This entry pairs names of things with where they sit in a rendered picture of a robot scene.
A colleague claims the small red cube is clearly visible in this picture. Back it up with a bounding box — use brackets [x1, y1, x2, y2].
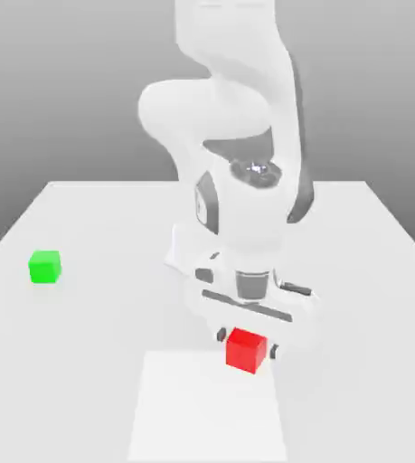
[224, 326, 269, 376]

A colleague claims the small green cube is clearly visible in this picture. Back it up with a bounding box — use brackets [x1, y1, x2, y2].
[27, 250, 63, 285]

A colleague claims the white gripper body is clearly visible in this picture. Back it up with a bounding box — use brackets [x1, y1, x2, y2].
[185, 277, 321, 347]

